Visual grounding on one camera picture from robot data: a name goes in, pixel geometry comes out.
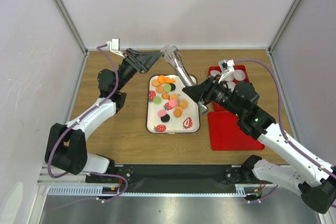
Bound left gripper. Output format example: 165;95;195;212
115;48;162;91

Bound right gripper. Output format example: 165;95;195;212
182;74;243;118

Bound round waffle cookie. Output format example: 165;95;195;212
169;94;179;100
179;100;188;109

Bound pink cookie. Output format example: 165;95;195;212
169;99;178;108
158;110;167;117

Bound orange flower cookie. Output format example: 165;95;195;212
173;109;183;118

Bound metal serving tongs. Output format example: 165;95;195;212
160;45;210;115

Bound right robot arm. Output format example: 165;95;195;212
183;76;335;214

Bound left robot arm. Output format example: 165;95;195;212
45;48;163;182

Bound waffle cookie top left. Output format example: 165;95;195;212
152;79;161;87

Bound white paper cup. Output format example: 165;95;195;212
210;70;222;78
233;69;246;81
227;82;236;92

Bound orange fish cookie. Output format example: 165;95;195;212
164;78;176;84

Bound green cookie upper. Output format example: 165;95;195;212
163;84;172;92

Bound green cookie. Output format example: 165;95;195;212
153;96;162;104
163;84;172;92

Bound orange swirl cookie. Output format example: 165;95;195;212
161;92;170;100

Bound plain orange round cookie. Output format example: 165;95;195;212
156;86;164;93

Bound white strawberry tray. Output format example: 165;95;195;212
146;74;200;134

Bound red cookie box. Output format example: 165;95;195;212
207;65;254;112

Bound green cookie lower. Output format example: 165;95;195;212
153;96;162;104

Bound red box lid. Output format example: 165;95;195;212
207;112;265;151

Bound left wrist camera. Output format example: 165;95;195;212
107;38;125;58

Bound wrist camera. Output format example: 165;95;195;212
107;38;125;58
218;59;235;83

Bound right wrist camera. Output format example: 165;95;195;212
218;59;235;83

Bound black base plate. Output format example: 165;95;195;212
112;164;253;194

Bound right cable duct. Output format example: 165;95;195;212
235;182;278;198

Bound cable duct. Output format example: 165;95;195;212
47;183;124;197
235;182;278;198

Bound left cable duct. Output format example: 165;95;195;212
47;183;124;197

